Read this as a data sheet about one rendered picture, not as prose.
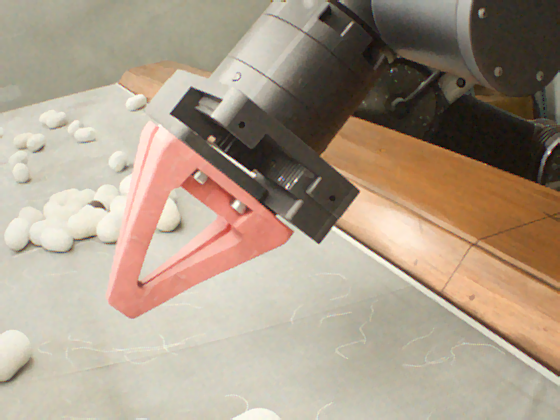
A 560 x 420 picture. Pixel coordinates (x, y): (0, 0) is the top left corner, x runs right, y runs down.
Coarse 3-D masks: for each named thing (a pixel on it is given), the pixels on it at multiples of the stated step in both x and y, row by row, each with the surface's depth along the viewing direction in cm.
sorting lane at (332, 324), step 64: (64, 128) 111; (128, 128) 100; (0, 192) 79; (0, 256) 58; (64, 256) 55; (320, 256) 49; (0, 320) 45; (64, 320) 44; (128, 320) 43; (192, 320) 42; (256, 320) 41; (320, 320) 40; (384, 320) 39; (448, 320) 38; (0, 384) 37; (64, 384) 37; (128, 384) 36; (192, 384) 35; (256, 384) 35; (320, 384) 34; (384, 384) 33; (448, 384) 32; (512, 384) 31
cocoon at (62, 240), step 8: (48, 232) 56; (56, 232) 56; (64, 232) 56; (40, 240) 57; (48, 240) 56; (56, 240) 55; (64, 240) 55; (72, 240) 56; (48, 248) 56; (56, 248) 56; (64, 248) 56
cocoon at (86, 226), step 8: (96, 208) 59; (72, 216) 58; (80, 216) 58; (88, 216) 58; (96, 216) 58; (104, 216) 58; (72, 224) 58; (80, 224) 58; (88, 224) 58; (96, 224) 58; (72, 232) 58; (80, 232) 58; (88, 232) 58; (96, 232) 58
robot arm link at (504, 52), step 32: (384, 0) 28; (416, 0) 26; (448, 0) 25; (480, 0) 24; (512, 0) 25; (544, 0) 25; (384, 32) 29; (416, 32) 27; (448, 32) 25; (480, 32) 24; (512, 32) 25; (544, 32) 26; (448, 64) 27; (480, 64) 25; (512, 64) 26; (544, 64) 26; (512, 96) 26
